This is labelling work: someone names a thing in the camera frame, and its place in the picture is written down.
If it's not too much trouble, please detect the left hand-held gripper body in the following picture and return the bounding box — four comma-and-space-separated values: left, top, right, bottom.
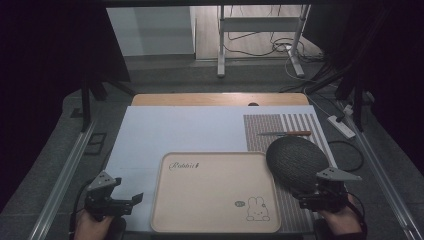
83, 170, 134, 222

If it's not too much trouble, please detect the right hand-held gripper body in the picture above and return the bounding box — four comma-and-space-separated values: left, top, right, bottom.
297, 166, 363, 213

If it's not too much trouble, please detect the person's right hand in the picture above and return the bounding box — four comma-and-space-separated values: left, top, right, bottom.
317, 194, 364, 237

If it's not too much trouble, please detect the person's left hand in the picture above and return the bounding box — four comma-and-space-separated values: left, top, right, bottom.
73, 209, 116, 240

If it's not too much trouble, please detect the white power strip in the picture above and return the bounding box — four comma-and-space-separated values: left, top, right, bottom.
326, 114, 357, 140

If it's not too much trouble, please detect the striped grey placemat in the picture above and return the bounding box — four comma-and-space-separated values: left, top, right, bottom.
242, 113, 338, 233

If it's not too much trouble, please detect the beige tray with rabbit print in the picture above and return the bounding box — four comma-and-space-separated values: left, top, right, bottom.
150, 151, 282, 234

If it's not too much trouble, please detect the white board sheet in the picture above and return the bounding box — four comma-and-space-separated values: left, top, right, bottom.
104, 105, 338, 233

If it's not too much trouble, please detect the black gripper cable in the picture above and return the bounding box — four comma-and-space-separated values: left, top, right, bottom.
346, 192, 368, 233
67, 179, 95, 236

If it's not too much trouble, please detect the aluminium rail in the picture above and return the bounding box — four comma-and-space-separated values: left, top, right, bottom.
339, 99, 424, 240
27, 121, 98, 240

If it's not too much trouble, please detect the black cable loop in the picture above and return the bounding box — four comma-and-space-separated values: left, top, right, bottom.
327, 139, 365, 173

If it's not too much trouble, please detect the knife with wooden handle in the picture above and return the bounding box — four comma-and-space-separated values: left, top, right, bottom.
257, 130, 313, 138

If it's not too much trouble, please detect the tangle of floor cables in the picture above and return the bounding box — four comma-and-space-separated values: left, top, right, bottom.
219, 6, 338, 94

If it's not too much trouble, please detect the white metal desk frame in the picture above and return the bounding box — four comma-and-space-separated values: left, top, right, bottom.
216, 4, 312, 80

